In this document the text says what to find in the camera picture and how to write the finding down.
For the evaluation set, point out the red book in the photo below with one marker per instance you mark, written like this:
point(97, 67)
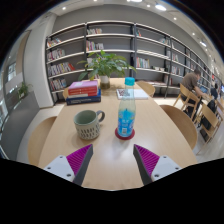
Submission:
point(82, 92)

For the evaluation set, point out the round ceiling lights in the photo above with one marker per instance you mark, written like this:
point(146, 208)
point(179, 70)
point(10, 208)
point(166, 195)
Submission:
point(160, 7)

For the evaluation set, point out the pink book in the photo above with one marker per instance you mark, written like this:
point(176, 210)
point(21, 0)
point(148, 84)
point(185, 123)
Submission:
point(83, 85)

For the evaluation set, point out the round-backed wooden chair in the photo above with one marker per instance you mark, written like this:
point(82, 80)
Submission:
point(40, 140)
point(181, 125)
point(146, 88)

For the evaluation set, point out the flat round red coaster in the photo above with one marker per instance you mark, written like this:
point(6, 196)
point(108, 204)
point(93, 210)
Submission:
point(117, 136)

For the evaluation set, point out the grey bookshelf unit with books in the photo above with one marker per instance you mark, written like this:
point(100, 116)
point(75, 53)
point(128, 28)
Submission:
point(110, 40)

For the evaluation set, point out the slatted wooden chair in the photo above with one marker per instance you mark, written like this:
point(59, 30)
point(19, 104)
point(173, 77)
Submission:
point(211, 120)
point(186, 96)

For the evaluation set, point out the white flat book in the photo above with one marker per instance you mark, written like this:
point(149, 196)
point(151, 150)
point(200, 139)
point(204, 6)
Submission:
point(141, 94)

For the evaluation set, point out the person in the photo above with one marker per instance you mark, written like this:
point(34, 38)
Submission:
point(214, 92)
point(190, 81)

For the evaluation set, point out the dark blue book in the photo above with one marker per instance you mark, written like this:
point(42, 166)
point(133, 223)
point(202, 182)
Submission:
point(83, 100)

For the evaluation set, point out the small potted plant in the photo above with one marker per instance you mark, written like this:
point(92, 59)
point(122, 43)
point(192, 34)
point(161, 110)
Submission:
point(23, 89)

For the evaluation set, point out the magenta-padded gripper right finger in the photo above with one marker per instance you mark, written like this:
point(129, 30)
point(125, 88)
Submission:
point(161, 166)

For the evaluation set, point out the green-grey patterned mug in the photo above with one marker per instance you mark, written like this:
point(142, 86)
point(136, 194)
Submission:
point(87, 126)

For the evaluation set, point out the clear bottle with blue cap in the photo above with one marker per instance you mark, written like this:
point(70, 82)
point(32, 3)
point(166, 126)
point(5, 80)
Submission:
point(126, 116)

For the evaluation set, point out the large green potted plant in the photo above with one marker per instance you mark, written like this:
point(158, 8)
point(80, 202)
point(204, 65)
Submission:
point(105, 65)

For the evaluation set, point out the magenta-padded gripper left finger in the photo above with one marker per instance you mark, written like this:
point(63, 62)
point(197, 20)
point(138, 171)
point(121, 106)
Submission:
point(61, 166)

